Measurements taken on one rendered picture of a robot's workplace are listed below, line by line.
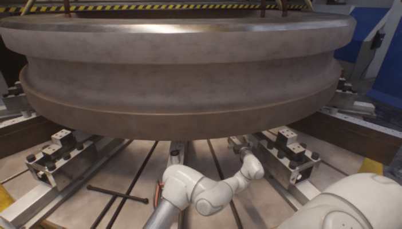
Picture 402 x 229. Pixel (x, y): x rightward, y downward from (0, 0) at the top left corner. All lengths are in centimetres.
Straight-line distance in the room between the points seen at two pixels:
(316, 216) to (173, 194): 63
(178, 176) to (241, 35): 99
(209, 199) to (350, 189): 51
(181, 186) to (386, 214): 68
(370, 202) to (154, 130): 143
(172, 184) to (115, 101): 105
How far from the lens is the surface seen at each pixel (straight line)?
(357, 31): 679
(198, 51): 138
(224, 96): 167
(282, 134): 195
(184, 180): 94
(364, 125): 286
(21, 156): 315
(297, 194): 204
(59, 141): 216
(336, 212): 44
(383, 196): 56
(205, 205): 87
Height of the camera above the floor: 189
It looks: 27 degrees down
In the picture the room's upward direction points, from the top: straight up
